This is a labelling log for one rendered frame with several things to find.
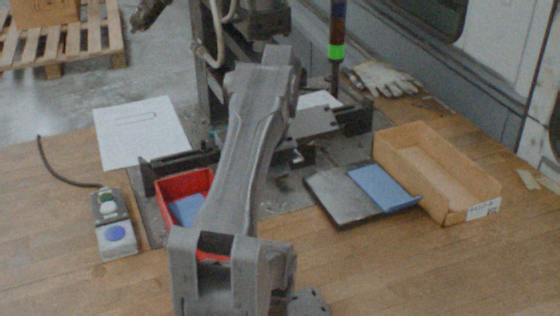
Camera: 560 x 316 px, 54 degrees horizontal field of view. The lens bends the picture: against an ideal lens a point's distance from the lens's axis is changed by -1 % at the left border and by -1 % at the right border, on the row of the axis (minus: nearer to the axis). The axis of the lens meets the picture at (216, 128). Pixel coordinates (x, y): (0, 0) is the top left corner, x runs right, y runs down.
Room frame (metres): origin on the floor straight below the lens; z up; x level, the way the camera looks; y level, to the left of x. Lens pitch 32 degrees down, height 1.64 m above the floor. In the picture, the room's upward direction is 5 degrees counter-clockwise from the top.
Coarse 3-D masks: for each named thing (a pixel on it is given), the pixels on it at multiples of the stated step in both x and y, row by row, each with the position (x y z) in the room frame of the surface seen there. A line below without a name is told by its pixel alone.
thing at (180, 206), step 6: (186, 198) 0.89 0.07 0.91; (192, 198) 0.89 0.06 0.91; (198, 198) 0.89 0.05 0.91; (174, 204) 0.87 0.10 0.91; (180, 204) 0.87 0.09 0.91; (186, 204) 0.87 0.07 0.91; (192, 204) 0.87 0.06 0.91; (198, 204) 0.87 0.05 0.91; (174, 210) 0.86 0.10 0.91; (180, 210) 0.85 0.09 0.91; (198, 210) 0.85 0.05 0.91; (180, 216) 0.84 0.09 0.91; (186, 216) 0.83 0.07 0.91; (192, 216) 0.83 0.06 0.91; (180, 222) 0.82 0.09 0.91; (186, 222) 0.82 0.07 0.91; (192, 222) 0.82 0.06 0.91
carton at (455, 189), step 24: (384, 144) 0.95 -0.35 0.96; (408, 144) 1.01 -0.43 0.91; (432, 144) 0.97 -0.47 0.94; (384, 168) 0.94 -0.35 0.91; (408, 168) 0.86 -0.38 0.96; (432, 168) 0.93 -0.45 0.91; (456, 168) 0.89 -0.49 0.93; (480, 168) 0.83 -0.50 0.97; (408, 192) 0.85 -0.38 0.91; (432, 192) 0.79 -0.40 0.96; (456, 192) 0.84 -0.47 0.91; (480, 192) 0.82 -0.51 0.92; (432, 216) 0.78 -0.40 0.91; (456, 216) 0.76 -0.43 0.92; (480, 216) 0.77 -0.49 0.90
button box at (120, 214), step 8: (40, 144) 1.15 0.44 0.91; (40, 152) 1.11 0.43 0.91; (48, 168) 1.04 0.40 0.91; (56, 176) 1.01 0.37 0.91; (80, 184) 0.97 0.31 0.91; (88, 184) 0.97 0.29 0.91; (96, 184) 0.96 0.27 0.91; (96, 192) 0.91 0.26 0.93; (104, 192) 0.91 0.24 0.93; (112, 192) 0.90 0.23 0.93; (120, 192) 0.90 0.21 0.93; (96, 200) 0.88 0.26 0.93; (112, 200) 0.87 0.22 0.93; (120, 200) 0.88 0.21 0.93; (96, 208) 0.86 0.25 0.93; (120, 208) 0.85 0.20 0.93; (96, 216) 0.83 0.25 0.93; (104, 216) 0.83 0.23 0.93; (112, 216) 0.83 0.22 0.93; (120, 216) 0.83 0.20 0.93; (128, 216) 0.83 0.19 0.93; (96, 224) 0.81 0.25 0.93; (104, 224) 0.81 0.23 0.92
